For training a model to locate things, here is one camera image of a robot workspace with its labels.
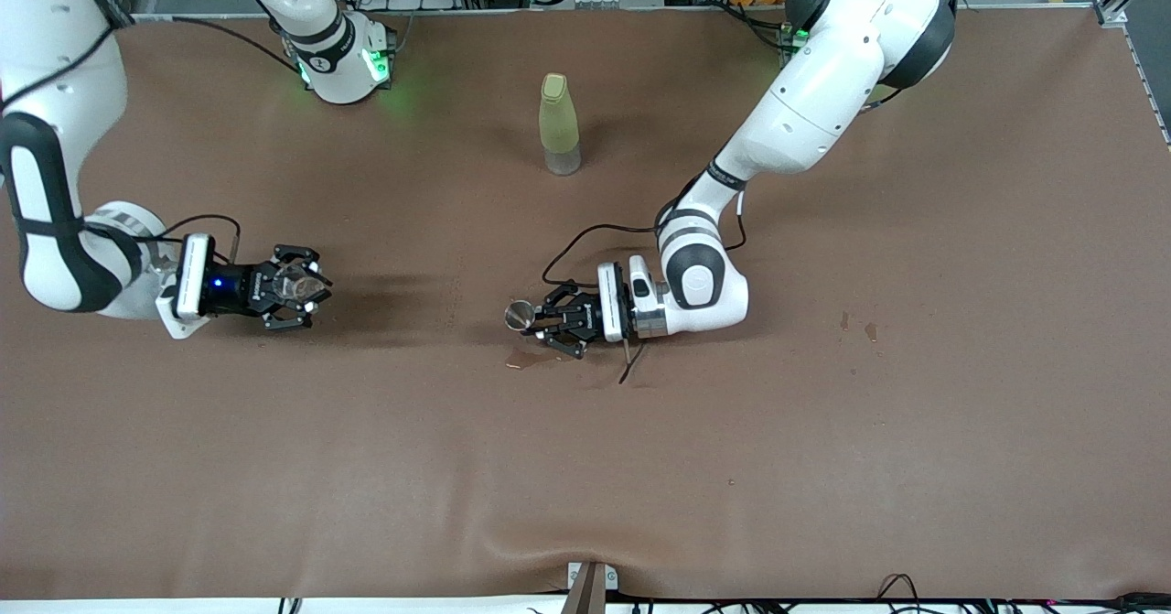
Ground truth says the yellow-green bottle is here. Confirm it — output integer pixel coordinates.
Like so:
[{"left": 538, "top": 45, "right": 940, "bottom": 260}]
[{"left": 538, "top": 72, "right": 583, "bottom": 177}]

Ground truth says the clear glass measuring cup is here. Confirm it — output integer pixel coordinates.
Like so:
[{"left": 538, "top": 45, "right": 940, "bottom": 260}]
[{"left": 273, "top": 262, "right": 323, "bottom": 304}]

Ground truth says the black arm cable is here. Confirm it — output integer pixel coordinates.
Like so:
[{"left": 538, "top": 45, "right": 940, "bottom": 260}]
[
  {"left": 543, "top": 189, "right": 747, "bottom": 386},
  {"left": 0, "top": 0, "right": 307, "bottom": 267}
]

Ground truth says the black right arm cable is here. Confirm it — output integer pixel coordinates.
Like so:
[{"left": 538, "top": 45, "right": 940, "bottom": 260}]
[{"left": 0, "top": 0, "right": 307, "bottom": 267}]

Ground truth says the aluminium frame profile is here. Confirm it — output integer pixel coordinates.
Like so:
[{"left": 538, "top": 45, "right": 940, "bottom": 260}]
[{"left": 1093, "top": 0, "right": 1171, "bottom": 144}]

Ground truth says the brown table mat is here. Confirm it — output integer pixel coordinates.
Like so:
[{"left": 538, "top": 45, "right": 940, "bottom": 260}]
[{"left": 0, "top": 5, "right": 1171, "bottom": 601}]

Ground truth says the brown spilled liquid puddle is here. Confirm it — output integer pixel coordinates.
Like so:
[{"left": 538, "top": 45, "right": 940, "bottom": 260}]
[{"left": 505, "top": 344, "right": 605, "bottom": 371}]

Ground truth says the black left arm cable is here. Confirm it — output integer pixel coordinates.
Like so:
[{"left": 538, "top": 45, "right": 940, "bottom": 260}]
[{"left": 543, "top": 189, "right": 747, "bottom": 386}]

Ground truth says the grey metal table bracket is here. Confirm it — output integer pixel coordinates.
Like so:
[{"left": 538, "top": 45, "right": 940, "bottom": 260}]
[{"left": 567, "top": 562, "right": 619, "bottom": 593}]

